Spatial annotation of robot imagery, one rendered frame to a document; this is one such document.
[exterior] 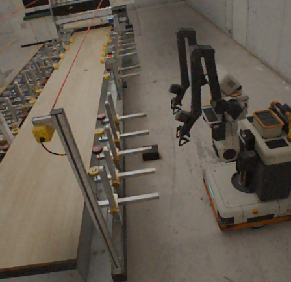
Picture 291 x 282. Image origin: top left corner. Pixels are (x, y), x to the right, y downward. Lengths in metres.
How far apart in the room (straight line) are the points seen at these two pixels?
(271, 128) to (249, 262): 1.06
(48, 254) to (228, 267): 1.40
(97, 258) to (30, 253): 0.41
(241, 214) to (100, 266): 1.20
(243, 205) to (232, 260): 0.44
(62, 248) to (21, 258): 0.21
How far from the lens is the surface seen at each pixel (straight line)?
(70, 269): 1.61
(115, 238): 1.76
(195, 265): 2.40
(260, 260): 2.47
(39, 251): 1.63
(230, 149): 2.13
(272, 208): 2.46
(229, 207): 2.38
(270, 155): 2.09
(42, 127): 0.98
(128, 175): 1.92
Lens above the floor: 2.11
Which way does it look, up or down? 34 degrees down
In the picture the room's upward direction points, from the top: 11 degrees counter-clockwise
